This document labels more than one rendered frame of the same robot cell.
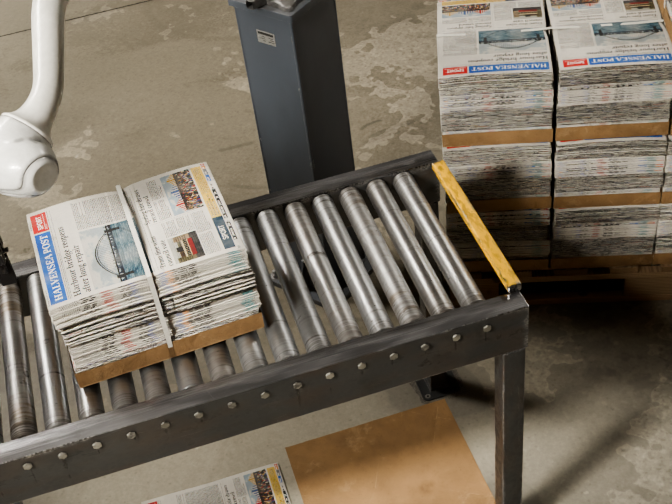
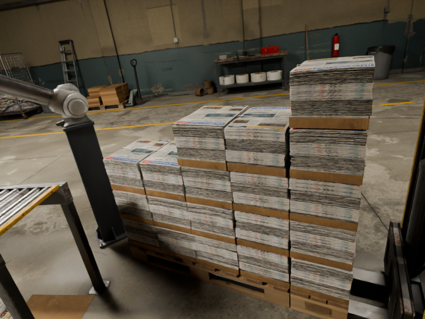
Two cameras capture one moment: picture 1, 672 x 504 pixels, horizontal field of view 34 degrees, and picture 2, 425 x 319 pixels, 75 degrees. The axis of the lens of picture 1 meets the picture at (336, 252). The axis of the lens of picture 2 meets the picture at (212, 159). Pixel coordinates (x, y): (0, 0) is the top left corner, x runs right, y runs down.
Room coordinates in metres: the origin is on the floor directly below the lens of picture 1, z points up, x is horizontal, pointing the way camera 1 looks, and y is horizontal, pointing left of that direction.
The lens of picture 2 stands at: (0.96, -1.55, 1.44)
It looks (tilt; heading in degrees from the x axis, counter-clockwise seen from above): 24 degrees down; 21
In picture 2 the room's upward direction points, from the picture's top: 8 degrees counter-clockwise
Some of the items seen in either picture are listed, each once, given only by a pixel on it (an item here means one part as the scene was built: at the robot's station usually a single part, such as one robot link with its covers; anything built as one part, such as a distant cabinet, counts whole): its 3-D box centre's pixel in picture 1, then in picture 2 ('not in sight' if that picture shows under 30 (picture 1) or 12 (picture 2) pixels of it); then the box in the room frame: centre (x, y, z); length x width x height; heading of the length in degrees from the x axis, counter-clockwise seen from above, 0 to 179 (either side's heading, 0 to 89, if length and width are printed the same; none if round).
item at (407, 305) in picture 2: not in sight; (396, 281); (2.20, -1.98, 0.20); 0.62 x 0.05 x 0.30; 172
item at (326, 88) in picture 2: not in sight; (326, 197); (2.25, -1.63, 0.65); 0.39 x 0.30 x 1.29; 172
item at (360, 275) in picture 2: not in sight; (295, 261); (2.39, -1.47, 0.05); 1.05 x 0.10 x 0.04; 82
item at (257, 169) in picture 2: not in sight; (267, 154); (2.29, -1.34, 0.86); 0.38 x 0.29 x 0.04; 171
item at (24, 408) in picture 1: (16, 360); not in sight; (1.53, 0.67, 0.77); 0.47 x 0.05 x 0.05; 11
